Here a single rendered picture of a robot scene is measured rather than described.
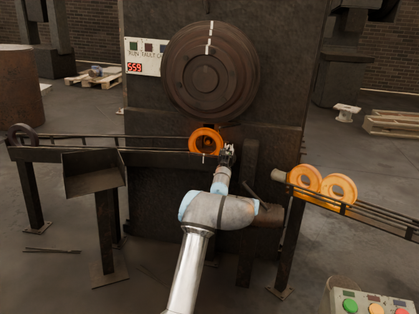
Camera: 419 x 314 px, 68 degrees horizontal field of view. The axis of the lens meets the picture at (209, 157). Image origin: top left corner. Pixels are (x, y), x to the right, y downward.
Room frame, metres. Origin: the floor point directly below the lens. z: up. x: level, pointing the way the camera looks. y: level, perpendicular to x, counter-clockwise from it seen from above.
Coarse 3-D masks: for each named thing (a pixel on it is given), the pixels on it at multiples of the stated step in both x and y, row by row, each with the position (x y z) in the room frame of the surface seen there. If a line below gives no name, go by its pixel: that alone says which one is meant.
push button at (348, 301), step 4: (348, 300) 0.69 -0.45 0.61; (352, 300) 0.69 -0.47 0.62; (344, 304) 0.68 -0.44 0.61; (348, 304) 0.68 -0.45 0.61; (352, 304) 0.68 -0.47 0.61; (356, 304) 0.68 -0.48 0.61; (348, 308) 0.67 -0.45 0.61; (352, 308) 0.67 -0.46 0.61; (356, 308) 0.67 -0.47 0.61; (352, 312) 0.66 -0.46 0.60
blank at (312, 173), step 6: (294, 168) 1.30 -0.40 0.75; (300, 168) 1.28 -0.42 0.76; (306, 168) 1.26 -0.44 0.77; (312, 168) 1.26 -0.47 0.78; (294, 174) 1.30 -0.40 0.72; (300, 174) 1.28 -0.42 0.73; (306, 174) 1.26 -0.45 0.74; (312, 174) 1.24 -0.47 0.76; (318, 174) 1.23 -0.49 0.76; (294, 180) 1.29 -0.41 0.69; (300, 180) 1.30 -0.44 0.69; (312, 180) 1.23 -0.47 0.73; (318, 180) 1.22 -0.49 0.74; (306, 186) 1.27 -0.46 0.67; (312, 186) 1.23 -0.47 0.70; (318, 186) 1.21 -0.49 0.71; (306, 192) 1.25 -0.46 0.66; (318, 192) 1.23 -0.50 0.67
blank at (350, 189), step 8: (328, 176) 1.19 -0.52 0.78; (336, 176) 1.17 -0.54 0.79; (344, 176) 1.16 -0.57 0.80; (320, 184) 1.21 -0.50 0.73; (328, 184) 1.18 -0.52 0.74; (336, 184) 1.16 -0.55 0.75; (344, 184) 1.14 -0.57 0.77; (352, 184) 1.13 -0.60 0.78; (320, 192) 1.20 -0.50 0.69; (328, 192) 1.18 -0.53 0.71; (344, 192) 1.13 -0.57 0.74; (352, 192) 1.11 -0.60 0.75; (344, 200) 1.13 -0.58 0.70; (352, 200) 1.11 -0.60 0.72; (336, 208) 1.14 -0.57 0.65
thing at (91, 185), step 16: (64, 160) 1.35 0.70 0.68; (80, 160) 1.38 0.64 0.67; (96, 160) 1.41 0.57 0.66; (112, 160) 1.45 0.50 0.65; (64, 176) 1.23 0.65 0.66; (80, 176) 1.35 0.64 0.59; (96, 176) 1.35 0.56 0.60; (112, 176) 1.35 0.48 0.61; (80, 192) 1.21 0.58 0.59; (96, 192) 1.22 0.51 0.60; (96, 208) 1.28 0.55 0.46; (112, 256) 1.30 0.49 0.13; (96, 272) 1.30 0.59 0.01; (112, 272) 1.30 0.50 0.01
